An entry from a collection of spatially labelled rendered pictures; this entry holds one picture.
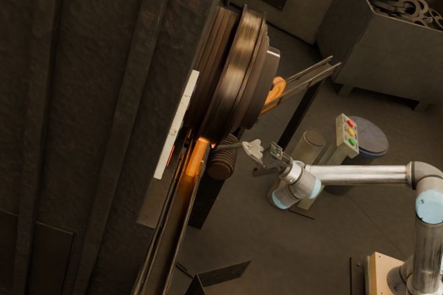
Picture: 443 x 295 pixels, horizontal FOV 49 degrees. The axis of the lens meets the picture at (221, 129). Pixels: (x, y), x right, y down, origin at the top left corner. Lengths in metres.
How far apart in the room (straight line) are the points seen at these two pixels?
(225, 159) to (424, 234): 0.86
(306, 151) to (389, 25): 1.49
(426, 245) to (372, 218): 1.07
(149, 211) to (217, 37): 0.54
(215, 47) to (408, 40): 2.61
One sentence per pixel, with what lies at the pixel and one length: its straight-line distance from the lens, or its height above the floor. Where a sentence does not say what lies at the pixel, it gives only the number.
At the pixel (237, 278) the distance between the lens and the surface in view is 1.72.
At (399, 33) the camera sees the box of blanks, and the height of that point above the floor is 0.64.
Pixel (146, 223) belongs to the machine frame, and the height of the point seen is 0.87.
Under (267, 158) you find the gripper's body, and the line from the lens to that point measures 1.92.
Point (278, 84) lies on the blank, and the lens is 2.29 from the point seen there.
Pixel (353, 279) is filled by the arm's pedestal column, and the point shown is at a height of 0.02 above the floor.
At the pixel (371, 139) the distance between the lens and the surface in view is 2.94.
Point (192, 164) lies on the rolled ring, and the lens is 1.74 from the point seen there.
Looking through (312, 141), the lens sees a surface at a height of 0.52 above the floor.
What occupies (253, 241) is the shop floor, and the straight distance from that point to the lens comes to 2.63.
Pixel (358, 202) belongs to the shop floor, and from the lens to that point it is 3.20.
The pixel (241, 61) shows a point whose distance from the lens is 1.38.
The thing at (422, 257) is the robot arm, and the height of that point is 0.63.
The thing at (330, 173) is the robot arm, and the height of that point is 0.69.
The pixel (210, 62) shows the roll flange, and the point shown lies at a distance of 1.39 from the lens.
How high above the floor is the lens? 2.00
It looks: 40 degrees down
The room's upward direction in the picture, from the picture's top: 24 degrees clockwise
